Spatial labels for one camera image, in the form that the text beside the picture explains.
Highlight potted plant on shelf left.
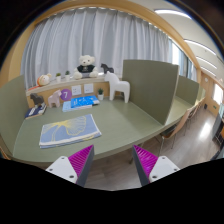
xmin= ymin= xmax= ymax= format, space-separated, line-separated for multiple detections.
xmin=56 ymin=73 xmax=61 ymax=83

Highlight white wall outlet left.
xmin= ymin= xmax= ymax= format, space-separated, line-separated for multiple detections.
xmin=72 ymin=85 xmax=82 ymax=96

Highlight potted plant on shelf right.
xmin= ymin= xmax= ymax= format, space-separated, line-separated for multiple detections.
xmin=65 ymin=70 xmax=70 ymax=81

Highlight green desk divider panel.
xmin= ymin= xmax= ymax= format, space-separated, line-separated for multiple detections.
xmin=122 ymin=60 xmax=179 ymax=125

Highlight purple round number sign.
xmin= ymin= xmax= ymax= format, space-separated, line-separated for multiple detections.
xmin=61 ymin=89 xmax=72 ymax=101

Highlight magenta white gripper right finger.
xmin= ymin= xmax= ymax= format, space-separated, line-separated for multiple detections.
xmin=132 ymin=145 xmax=179 ymax=186

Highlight small potted plant on desk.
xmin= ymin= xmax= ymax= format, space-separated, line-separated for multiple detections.
xmin=98 ymin=88 xmax=104 ymax=101

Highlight far green divider panel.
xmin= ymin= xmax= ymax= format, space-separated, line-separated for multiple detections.
xmin=176 ymin=76 xmax=199 ymax=105

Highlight wooden chair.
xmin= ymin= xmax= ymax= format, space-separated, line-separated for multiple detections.
xmin=160 ymin=106 xmax=195 ymax=150

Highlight white wall outlet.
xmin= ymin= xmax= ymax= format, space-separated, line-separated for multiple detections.
xmin=84 ymin=84 xmax=93 ymax=94
xmin=72 ymin=85 xmax=82 ymax=96

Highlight dark brown horse figure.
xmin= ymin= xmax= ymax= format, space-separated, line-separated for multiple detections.
xmin=30 ymin=93 xmax=44 ymax=106

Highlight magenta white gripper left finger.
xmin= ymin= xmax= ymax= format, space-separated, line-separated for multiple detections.
xmin=46 ymin=145 xmax=94 ymax=187

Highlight dark book on left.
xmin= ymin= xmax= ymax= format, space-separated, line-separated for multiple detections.
xmin=25 ymin=106 xmax=46 ymax=119

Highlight white teddy bear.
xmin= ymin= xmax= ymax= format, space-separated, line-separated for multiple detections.
xmin=74 ymin=55 xmax=98 ymax=80

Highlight blue book stack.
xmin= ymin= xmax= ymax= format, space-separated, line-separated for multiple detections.
xmin=62 ymin=95 xmax=99 ymax=112

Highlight pink horse figure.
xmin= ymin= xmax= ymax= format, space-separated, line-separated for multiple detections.
xmin=48 ymin=90 xmax=62 ymax=108

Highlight white curtain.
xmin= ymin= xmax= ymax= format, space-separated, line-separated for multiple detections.
xmin=21 ymin=8 xmax=170 ymax=89

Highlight orange white plush toy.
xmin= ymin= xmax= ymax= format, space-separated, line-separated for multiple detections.
xmin=37 ymin=73 xmax=51 ymax=87

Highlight potted plant on shelf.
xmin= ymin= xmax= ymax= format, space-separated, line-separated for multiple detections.
xmin=65 ymin=70 xmax=70 ymax=81
xmin=56 ymin=73 xmax=61 ymax=83

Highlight green left divider panel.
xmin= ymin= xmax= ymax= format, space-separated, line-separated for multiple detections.
xmin=0 ymin=76 xmax=29 ymax=153

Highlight large white horse figure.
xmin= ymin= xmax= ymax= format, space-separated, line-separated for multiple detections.
xmin=105 ymin=72 xmax=130 ymax=102

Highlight small black horse figure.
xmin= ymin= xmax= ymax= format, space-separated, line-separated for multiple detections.
xmin=101 ymin=63 xmax=114 ymax=74

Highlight white wall outlet right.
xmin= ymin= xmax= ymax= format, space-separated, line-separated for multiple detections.
xmin=84 ymin=84 xmax=93 ymax=94

